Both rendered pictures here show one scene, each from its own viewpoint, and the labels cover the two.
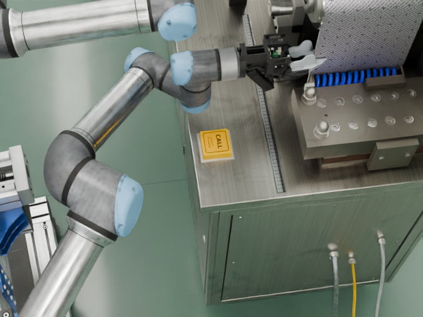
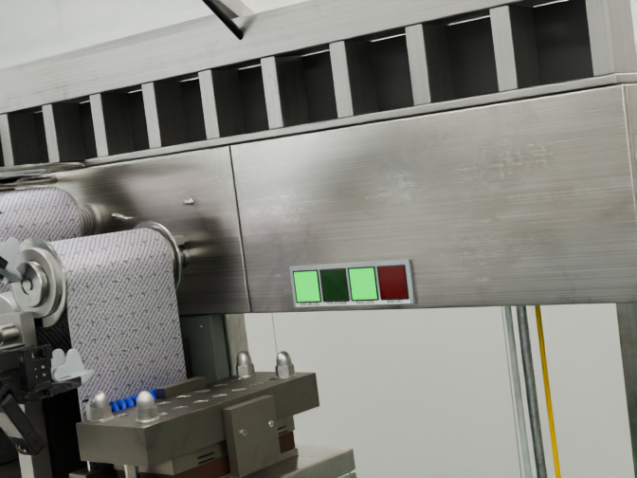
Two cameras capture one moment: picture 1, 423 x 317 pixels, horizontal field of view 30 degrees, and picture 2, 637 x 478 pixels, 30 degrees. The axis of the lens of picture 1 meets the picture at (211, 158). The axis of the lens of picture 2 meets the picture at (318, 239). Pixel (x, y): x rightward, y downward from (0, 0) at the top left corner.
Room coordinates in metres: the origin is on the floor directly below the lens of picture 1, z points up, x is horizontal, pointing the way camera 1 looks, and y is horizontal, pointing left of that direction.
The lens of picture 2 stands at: (-0.66, 0.64, 1.37)
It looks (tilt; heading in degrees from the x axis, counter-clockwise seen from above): 3 degrees down; 322
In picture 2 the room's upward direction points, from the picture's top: 7 degrees counter-clockwise
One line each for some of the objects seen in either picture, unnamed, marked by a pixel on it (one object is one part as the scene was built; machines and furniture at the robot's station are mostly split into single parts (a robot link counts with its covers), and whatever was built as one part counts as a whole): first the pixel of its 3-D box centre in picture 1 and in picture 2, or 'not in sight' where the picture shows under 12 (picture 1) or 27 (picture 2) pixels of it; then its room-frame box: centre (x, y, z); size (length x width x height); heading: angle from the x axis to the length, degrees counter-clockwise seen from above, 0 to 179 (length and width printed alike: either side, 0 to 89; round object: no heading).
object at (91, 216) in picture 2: not in sight; (75, 222); (1.45, -0.44, 1.34); 0.07 x 0.07 x 0.07; 11
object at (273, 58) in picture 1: (263, 58); (12, 377); (1.07, -0.11, 1.12); 0.12 x 0.08 x 0.09; 101
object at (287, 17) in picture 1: (283, 38); (20, 407); (1.17, -0.16, 1.05); 0.06 x 0.05 x 0.31; 101
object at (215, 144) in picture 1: (215, 144); not in sight; (0.94, -0.01, 0.91); 0.07 x 0.07 x 0.02; 11
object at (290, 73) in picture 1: (289, 70); (55, 386); (1.06, -0.17, 1.09); 0.09 x 0.05 x 0.02; 100
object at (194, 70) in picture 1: (195, 68); not in sight; (1.03, 0.05, 1.11); 0.11 x 0.08 x 0.09; 101
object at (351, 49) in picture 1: (362, 49); (130, 352); (1.11, -0.34, 1.11); 0.23 x 0.01 x 0.18; 101
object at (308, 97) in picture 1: (310, 94); (100, 405); (1.02, -0.22, 1.05); 0.04 x 0.04 x 0.04
